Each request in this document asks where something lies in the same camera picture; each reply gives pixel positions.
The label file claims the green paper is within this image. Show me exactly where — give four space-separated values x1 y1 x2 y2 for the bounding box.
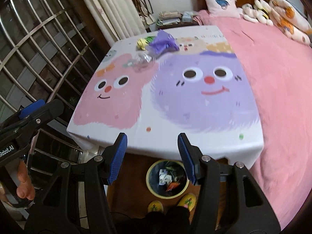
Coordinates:
145 36 155 43

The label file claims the pink bed blanket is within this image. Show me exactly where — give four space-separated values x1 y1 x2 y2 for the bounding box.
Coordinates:
196 10 311 228

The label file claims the clear plastic bag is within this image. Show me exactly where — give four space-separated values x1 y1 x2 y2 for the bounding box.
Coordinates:
127 51 157 73

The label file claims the cartoon printed tablecloth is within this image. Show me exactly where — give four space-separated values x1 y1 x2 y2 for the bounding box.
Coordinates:
67 25 264 168

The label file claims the pink cartoon pillow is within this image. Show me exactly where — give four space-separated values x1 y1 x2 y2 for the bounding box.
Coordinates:
205 0 241 19

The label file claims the yellow paper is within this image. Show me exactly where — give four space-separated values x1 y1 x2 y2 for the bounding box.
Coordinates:
136 38 149 50

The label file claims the light blue tissue box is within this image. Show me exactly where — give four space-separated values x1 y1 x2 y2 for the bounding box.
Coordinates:
182 11 196 23

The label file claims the metal window grille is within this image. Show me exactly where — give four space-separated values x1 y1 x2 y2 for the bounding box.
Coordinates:
1 0 101 175

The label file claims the white plush toy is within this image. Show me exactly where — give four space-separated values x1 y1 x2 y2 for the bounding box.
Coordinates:
238 0 273 26

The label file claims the stack of books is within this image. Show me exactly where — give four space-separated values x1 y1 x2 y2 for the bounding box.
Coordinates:
157 11 182 27

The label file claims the person left hand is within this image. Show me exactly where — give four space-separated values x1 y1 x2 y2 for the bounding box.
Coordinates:
0 159 36 201

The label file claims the wooden nightstand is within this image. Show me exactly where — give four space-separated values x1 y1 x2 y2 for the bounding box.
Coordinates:
157 21 199 30

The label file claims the rolled bear print quilt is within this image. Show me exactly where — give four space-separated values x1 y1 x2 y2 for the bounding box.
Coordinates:
269 0 311 45

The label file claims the cream curtain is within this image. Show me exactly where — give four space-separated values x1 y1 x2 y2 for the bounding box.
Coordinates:
84 0 146 45

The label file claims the dark trash bin yellow rim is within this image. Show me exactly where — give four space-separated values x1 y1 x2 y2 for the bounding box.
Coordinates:
145 160 189 199

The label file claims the left yellow slipper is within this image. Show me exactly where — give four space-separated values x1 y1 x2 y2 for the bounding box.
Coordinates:
148 200 164 213

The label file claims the purple plastic bag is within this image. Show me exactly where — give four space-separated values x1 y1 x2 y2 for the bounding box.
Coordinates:
148 30 179 56

